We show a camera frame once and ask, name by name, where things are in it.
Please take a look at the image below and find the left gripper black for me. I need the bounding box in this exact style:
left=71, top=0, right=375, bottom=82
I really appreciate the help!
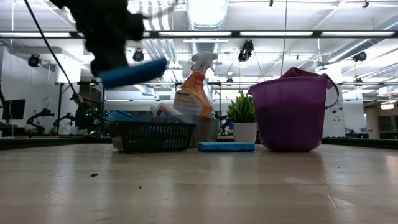
left=49, top=0, right=146, bottom=77

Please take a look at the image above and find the black plastic slotted basket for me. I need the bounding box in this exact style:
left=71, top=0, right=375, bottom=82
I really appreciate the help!
left=108, top=121, right=197, bottom=154

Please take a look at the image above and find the orange spray bottle white trigger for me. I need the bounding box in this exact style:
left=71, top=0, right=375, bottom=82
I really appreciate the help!
left=172, top=52, right=219, bottom=119

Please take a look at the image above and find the magenta cloth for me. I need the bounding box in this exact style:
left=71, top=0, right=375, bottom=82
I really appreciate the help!
left=280, top=66, right=328, bottom=79

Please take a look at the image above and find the black ceiling spotlight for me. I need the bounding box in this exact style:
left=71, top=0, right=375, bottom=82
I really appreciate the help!
left=27, top=53, right=42, bottom=68
left=132, top=49, right=145, bottom=63
left=352, top=50, right=368, bottom=62

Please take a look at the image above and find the person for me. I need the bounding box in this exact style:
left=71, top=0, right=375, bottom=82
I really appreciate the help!
left=70, top=92, right=105, bottom=131

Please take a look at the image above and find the black monitor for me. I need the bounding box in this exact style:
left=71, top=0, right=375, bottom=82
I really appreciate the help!
left=2, top=99, right=27, bottom=121

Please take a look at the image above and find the grey translucent caddy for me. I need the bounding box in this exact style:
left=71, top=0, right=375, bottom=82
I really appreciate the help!
left=151, top=114, right=220, bottom=148

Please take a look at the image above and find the green plant white pot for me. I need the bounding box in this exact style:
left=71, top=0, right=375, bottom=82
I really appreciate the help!
left=227, top=90, right=258, bottom=144

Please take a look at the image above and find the overhead light bar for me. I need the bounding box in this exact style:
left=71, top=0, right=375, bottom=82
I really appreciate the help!
left=0, top=30, right=398, bottom=39

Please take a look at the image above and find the purple plastic bucket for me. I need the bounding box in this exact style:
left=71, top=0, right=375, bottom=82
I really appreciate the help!
left=247, top=73, right=340, bottom=153

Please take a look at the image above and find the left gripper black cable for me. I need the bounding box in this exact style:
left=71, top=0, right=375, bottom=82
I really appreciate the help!
left=23, top=0, right=84, bottom=104

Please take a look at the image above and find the black aluminium table frame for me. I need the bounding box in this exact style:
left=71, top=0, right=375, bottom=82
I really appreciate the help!
left=0, top=136, right=398, bottom=151

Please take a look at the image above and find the black overhead camera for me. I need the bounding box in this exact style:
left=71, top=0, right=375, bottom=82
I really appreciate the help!
left=237, top=39, right=255, bottom=63

